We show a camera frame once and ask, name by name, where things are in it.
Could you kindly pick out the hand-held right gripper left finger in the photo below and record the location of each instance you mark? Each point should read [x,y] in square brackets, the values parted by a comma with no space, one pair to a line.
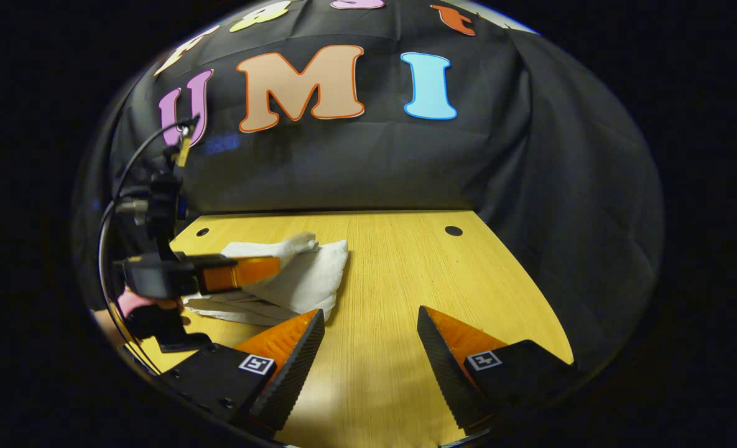
[296,367]

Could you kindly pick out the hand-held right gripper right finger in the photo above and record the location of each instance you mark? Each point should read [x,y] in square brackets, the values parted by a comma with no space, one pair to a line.
[443,367]

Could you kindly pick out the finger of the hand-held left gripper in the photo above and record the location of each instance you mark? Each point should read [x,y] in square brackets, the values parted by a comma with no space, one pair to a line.
[244,272]

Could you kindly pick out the white jeans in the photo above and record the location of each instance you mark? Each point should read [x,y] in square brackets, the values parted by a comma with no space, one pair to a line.
[306,280]

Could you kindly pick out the black backdrop cloth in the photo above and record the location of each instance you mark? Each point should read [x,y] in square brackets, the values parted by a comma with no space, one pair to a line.
[368,168]

